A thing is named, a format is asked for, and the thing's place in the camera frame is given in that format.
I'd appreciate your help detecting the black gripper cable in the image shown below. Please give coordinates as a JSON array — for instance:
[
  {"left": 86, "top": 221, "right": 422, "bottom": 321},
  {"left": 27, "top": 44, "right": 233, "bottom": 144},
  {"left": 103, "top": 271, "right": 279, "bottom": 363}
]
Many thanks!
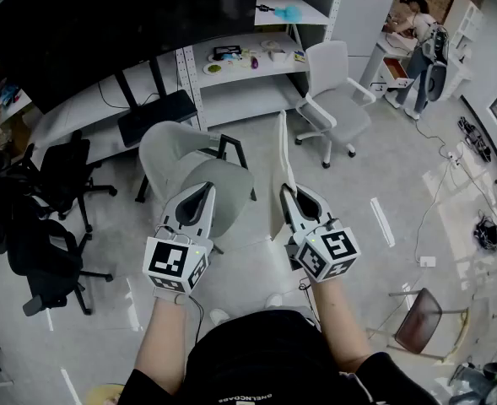
[
  {"left": 187, "top": 294, "right": 206, "bottom": 346},
  {"left": 297, "top": 276, "right": 321, "bottom": 325}
]

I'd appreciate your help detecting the white low platform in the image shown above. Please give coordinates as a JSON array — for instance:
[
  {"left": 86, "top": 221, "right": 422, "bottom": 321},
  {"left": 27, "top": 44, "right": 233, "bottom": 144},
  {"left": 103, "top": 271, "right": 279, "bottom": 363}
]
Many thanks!
[{"left": 30, "top": 52, "right": 182, "bottom": 169}]

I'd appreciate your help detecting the white metal shelving rack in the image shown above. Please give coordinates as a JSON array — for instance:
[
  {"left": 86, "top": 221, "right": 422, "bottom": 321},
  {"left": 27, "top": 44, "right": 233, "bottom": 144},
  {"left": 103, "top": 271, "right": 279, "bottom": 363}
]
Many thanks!
[{"left": 174, "top": 0, "right": 348, "bottom": 133}]

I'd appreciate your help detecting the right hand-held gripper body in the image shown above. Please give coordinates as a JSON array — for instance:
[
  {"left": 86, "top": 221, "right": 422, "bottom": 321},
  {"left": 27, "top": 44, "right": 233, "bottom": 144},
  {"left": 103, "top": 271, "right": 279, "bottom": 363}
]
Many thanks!
[{"left": 284, "top": 219, "right": 361, "bottom": 285}]

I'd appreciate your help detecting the thin black television cable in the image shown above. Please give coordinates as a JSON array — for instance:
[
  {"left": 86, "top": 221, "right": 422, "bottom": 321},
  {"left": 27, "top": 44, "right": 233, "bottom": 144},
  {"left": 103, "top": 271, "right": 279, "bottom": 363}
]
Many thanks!
[{"left": 97, "top": 79, "right": 161, "bottom": 110}]

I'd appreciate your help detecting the white office chair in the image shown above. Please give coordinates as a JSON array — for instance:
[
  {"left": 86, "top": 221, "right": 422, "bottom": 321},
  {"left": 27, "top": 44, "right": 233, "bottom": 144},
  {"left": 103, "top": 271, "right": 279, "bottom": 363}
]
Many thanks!
[{"left": 294, "top": 40, "right": 378, "bottom": 170}]

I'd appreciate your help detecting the blue cloth toy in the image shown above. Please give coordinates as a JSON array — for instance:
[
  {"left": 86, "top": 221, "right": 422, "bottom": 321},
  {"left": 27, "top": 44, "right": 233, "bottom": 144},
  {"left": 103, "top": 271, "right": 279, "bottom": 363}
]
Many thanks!
[{"left": 273, "top": 5, "right": 305, "bottom": 24}]

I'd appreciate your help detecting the beige wristband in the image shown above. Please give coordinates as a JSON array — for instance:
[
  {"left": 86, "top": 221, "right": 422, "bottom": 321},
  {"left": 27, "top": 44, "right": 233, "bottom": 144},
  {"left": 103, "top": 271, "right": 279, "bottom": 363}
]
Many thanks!
[{"left": 152, "top": 285, "right": 191, "bottom": 307}]

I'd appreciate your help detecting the black tray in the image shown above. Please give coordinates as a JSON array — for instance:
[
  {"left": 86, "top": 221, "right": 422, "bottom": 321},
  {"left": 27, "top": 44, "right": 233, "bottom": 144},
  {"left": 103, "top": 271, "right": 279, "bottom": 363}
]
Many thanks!
[{"left": 212, "top": 45, "right": 243, "bottom": 62}]

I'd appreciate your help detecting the white shelf unit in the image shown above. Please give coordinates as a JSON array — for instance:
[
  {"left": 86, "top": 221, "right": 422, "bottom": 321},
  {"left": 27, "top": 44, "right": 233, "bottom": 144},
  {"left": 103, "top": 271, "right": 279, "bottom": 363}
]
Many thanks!
[{"left": 440, "top": 0, "right": 486, "bottom": 101}]

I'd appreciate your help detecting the person's left forearm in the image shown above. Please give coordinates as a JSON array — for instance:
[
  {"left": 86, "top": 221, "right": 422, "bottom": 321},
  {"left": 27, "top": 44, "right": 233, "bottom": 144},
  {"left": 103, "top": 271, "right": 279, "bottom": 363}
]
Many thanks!
[{"left": 134, "top": 297, "right": 189, "bottom": 396}]

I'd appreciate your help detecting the grey chair with black legs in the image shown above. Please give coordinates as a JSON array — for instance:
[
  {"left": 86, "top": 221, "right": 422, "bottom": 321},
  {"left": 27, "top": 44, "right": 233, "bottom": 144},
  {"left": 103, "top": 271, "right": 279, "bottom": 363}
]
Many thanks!
[{"left": 135, "top": 120, "right": 258, "bottom": 256}]

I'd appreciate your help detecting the person's right forearm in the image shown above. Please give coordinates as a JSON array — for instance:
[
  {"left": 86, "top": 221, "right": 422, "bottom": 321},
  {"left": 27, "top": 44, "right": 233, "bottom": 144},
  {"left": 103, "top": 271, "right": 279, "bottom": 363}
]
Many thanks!
[{"left": 308, "top": 277, "right": 375, "bottom": 374}]

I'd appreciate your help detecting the person's black t-shirt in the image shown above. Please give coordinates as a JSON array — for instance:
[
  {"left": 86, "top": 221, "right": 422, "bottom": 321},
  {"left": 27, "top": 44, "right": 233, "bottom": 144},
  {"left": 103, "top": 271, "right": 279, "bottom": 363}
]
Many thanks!
[{"left": 116, "top": 308, "right": 441, "bottom": 405}]

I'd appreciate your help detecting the black television stand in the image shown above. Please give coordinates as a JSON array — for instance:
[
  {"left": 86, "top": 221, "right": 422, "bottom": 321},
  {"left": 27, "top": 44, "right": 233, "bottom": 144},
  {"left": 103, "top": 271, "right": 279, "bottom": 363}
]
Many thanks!
[{"left": 112, "top": 55, "right": 199, "bottom": 149}]

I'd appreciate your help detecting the white floor cable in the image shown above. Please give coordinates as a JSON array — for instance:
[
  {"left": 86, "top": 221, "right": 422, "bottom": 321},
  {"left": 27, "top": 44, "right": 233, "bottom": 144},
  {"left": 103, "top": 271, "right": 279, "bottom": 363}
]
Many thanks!
[{"left": 411, "top": 119, "right": 462, "bottom": 266}]

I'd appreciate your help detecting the black floor equipment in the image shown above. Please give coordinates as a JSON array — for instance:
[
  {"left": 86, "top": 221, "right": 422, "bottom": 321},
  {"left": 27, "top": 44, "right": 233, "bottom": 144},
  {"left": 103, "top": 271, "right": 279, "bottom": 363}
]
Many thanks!
[{"left": 457, "top": 116, "right": 494, "bottom": 165}]

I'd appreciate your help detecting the white cabinet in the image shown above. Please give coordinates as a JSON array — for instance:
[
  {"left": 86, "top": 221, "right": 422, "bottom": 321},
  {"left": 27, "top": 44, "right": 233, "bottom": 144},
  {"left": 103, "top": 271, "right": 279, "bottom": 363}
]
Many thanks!
[{"left": 330, "top": 0, "right": 402, "bottom": 59}]

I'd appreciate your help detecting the brown seat metal stool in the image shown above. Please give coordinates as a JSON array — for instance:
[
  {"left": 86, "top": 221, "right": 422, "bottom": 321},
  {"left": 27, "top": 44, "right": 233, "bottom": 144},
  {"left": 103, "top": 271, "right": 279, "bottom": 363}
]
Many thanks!
[{"left": 365, "top": 286, "right": 472, "bottom": 365}]

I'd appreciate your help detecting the large black television screen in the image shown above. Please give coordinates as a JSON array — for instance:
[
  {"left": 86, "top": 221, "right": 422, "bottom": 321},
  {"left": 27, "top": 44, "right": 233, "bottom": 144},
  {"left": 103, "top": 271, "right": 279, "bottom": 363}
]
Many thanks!
[{"left": 0, "top": 0, "right": 261, "bottom": 116}]

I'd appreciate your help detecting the white desk with drawer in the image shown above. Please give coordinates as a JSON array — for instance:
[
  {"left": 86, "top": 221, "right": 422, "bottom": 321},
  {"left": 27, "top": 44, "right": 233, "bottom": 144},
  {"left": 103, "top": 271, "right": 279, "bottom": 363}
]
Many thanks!
[{"left": 359, "top": 30, "right": 419, "bottom": 101}]

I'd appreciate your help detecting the black cable bundle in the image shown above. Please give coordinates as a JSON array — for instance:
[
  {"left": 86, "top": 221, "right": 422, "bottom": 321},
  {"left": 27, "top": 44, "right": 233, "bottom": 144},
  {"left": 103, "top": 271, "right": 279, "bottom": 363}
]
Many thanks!
[{"left": 473, "top": 219, "right": 497, "bottom": 253}]

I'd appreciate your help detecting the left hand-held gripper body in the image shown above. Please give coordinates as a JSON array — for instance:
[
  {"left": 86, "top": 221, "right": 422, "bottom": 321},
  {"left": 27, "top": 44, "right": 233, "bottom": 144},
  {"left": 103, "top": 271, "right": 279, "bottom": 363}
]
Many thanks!
[{"left": 142, "top": 225, "right": 215, "bottom": 295}]

